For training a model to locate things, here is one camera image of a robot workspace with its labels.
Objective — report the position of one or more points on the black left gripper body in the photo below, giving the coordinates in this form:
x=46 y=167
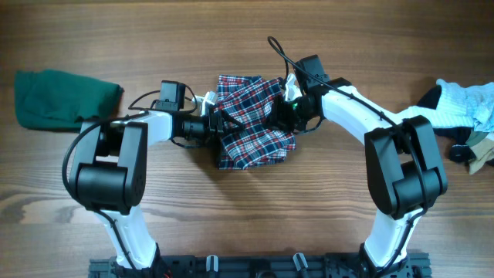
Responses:
x=211 y=132

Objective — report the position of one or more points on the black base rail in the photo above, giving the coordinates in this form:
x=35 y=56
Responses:
x=328 y=265

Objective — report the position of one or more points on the light blue striped garment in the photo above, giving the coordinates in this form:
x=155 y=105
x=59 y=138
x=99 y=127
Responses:
x=458 y=106

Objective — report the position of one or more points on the green folded cloth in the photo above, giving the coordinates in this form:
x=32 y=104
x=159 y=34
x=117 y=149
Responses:
x=57 y=100

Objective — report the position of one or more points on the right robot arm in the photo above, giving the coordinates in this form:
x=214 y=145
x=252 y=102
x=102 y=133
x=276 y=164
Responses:
x=405 y=172

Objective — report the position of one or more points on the plaid shorts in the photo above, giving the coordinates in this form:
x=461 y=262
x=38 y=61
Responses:
x=249 y=100

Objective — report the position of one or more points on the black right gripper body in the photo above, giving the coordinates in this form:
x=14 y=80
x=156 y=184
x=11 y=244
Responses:
x=289 y=115

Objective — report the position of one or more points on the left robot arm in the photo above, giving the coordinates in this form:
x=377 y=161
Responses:
x=105 y=169

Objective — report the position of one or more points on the olive tan garment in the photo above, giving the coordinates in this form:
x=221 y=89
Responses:
x=481 y=145

